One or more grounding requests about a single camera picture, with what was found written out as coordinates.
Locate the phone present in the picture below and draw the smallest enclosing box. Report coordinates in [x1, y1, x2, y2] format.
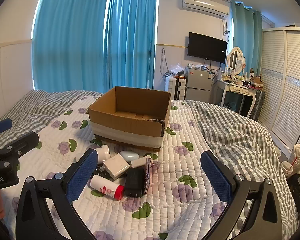
[144, 157, 154, 195]

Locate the white bottle with red cap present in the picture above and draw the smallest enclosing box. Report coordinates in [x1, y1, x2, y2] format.
[90, 174, 125, 201]

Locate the clear plastic bag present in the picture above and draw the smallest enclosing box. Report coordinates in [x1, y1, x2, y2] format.
[168, 63, 187, 76]

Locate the narrow blue curtain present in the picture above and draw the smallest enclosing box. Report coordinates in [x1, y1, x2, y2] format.
[106, 0, 157, 90]

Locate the black wall television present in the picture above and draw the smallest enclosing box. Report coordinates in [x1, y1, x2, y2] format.
[187, 32, 227, 64]

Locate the white dressing table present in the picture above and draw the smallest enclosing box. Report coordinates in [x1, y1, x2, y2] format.
[216, 78, 257, 117]

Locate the white air conditioner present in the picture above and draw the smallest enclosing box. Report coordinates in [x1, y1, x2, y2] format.
[182, 0, 230, 18]

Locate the hanging wall cable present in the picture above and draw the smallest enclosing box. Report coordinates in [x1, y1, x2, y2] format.
[160, 48, 167, 79]

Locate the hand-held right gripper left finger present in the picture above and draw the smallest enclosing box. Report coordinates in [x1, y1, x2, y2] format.
[15, 149, 99, 240]

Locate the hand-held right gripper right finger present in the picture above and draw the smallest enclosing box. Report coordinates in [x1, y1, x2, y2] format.
[200, 151, 283, 240]

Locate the teal curtain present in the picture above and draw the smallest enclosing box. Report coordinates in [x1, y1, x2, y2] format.
[229, 0, 263, 78]

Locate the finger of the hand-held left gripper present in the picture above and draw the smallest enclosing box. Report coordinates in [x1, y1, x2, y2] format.
[0, 131, 39, 167]
[0, 118, 13, 138]

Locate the wide blue curtain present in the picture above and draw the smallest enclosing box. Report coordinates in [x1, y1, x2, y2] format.
[31, 0, 113, 92]

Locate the white cylindrical bottle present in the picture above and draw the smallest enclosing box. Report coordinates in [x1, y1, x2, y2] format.
[94, 144, 110, 161]

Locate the white louvered wardrobe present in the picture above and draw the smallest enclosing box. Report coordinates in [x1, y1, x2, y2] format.
[256, 26, 300, 153]

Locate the white floral quilt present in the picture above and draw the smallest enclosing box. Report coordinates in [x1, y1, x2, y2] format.
[0, 94, 230, 240]

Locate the dark suitcase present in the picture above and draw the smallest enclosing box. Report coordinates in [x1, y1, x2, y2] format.
[249, 89, 265, 120]

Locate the cardboard box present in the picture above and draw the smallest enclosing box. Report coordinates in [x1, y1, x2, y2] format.
[87, 86, 172, 153]

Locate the white oval mirror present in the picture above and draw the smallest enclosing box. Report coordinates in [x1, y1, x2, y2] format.
[227, 46, 244, 76]

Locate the black power adapter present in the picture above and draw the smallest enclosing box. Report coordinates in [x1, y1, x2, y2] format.
[124, 167, 146, 197]

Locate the white suitcase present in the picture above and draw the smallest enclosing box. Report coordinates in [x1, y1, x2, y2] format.
[166, 76, 188, 100]

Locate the small white charger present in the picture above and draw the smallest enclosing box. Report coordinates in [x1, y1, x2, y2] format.
[131, 156, 152, 168]

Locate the large white charger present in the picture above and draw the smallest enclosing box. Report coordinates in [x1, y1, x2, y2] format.
[102, 154, 130, 180]

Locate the pale green earbuds case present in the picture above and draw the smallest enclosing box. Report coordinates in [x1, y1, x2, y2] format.
[119, 150, 140, 161]

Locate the grey mini fridge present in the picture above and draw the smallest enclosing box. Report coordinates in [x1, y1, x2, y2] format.
[185, 67, 213, 103]

